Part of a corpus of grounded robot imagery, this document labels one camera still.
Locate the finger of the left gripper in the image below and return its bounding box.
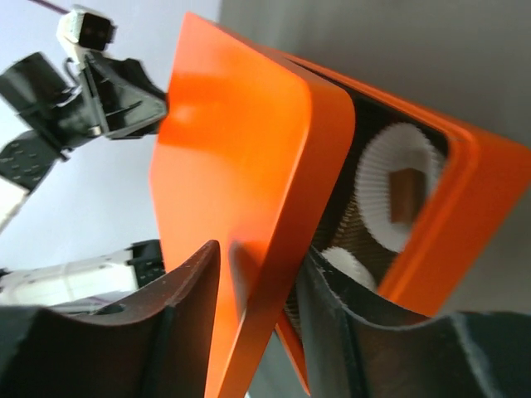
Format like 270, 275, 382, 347
100, 97, 168, 139
89, 53, 167, 108

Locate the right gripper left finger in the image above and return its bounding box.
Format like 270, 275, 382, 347
1, 240, 220, 397

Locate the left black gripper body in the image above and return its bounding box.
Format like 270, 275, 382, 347
53, 57, 101, 145

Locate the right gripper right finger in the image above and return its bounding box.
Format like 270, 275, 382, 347
296, 250, 530, 397

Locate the orange box lid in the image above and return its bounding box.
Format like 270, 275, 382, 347
150, 13, 354, 397

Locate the brown oblong chocolate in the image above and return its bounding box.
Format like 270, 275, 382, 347
389, 167, 426, 226

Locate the orange chocolate box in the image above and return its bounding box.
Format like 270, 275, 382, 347
279, 54, 530, 393

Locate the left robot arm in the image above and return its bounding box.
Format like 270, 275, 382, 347
1, 51, 168, 313

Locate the white paper cup front-right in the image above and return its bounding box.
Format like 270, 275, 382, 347
321, 246, 377, 292

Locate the white paper cup back-right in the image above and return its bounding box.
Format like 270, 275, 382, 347
354, 123, 446, 253

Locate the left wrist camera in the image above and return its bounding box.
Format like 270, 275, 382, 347
56, 4, 117, 65

